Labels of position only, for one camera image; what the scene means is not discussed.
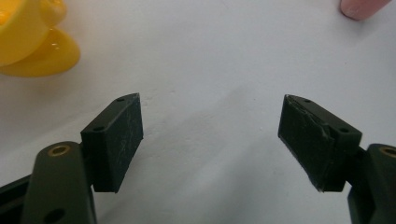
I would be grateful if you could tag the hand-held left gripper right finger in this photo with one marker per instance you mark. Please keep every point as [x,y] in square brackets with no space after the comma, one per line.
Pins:
[314,146]

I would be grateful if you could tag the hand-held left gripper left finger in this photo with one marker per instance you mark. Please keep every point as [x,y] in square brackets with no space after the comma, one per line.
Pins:
[113,140]

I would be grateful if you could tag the yellow saucer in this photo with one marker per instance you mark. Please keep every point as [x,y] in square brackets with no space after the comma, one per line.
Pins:
[49,57]

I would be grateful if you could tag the yellow cup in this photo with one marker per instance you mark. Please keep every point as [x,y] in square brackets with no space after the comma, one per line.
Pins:
[21,28]

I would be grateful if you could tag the pink cylinder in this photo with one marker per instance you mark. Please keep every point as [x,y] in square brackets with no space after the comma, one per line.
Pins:
[361,7]

